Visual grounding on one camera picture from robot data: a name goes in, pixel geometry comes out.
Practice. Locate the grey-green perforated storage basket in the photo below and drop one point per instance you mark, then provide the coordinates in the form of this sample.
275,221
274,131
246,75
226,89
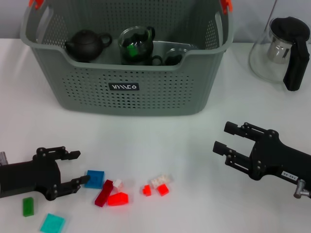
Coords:
145,102

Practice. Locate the thin grey vertical pole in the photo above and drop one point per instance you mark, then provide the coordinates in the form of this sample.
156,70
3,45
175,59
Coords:
272,11

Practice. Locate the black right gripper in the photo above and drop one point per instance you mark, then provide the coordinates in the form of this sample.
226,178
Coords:
279,160

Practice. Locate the bright red sloped brick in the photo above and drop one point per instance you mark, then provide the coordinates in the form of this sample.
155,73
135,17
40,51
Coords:
117,199

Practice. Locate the tiny red building brick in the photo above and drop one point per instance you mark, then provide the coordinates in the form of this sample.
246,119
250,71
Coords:
147,190

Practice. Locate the small white building brick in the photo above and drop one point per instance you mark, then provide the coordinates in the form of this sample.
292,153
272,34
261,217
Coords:
118,183

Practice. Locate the dark clay teapot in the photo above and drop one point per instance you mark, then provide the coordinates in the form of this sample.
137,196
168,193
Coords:
85,46

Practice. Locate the small red building brick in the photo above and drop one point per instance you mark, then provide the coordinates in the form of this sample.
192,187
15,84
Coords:
162,189

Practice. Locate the long green building brick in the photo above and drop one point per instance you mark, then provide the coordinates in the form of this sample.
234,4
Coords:
28,207

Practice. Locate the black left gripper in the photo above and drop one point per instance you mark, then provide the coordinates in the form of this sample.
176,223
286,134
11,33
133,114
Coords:
29,177

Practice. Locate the glass teacup with black holder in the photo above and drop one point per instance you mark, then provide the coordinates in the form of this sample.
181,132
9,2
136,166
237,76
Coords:
136,61
139,36
173,58

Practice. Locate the left gripper silver plug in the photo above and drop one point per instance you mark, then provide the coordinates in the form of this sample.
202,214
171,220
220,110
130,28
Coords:
3,157

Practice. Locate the translucent white building brick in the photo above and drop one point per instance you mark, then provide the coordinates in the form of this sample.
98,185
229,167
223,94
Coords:
159,180

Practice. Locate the dark red long brick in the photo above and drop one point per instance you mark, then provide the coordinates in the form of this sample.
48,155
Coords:
104,194

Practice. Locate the teal flat building brick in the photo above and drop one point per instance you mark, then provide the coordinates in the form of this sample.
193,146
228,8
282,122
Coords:
52,223

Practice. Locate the blue building brick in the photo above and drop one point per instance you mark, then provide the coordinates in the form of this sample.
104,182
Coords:
96,179

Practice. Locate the small green building brick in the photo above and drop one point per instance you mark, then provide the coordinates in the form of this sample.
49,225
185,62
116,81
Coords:
132,51

